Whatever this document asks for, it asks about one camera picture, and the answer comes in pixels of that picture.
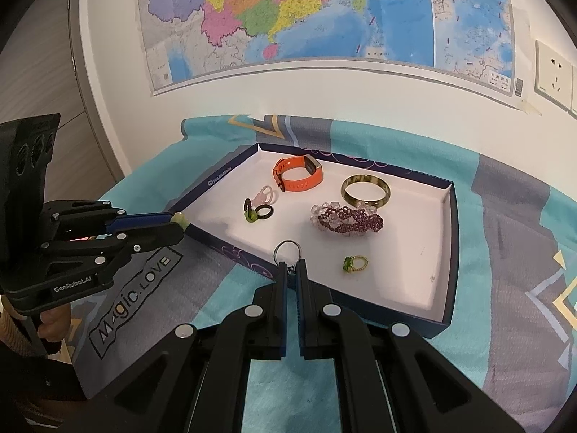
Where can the teal and grey printed blanket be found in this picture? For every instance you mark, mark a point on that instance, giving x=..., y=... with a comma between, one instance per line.
x=496, y=257

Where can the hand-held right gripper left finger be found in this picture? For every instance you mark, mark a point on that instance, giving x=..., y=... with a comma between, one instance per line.
x=284, y=320

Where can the piece of tape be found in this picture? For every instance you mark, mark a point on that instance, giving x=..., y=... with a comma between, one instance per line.
x=531, y=108

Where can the person's dark clothing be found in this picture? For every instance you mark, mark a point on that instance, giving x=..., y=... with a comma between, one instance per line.
x=27, y=392

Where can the grey door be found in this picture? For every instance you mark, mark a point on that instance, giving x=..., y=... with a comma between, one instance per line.
x=45, y=76

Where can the orange watch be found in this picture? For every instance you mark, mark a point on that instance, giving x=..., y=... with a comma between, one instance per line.
x=297, y=186

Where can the tortoiseshell bangle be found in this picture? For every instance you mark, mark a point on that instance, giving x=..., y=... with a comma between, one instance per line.
x=363, y=203

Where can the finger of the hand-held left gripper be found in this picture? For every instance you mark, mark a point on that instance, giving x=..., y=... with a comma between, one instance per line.
x=139, y=222
x=153, y=238

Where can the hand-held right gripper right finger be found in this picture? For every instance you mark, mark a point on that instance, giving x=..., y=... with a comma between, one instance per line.
x=301, y=320

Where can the person's left forearm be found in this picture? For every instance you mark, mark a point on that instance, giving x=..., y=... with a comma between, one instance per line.
x=11, y=333

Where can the person's left hand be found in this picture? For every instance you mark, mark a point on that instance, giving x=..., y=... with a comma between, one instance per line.
x=56, y=322

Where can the dark blue shallow box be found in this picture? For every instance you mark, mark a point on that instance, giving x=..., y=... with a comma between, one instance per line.
x=396, y=270

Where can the colourful wall map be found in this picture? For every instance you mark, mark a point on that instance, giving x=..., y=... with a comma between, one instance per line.
x=396, y=9

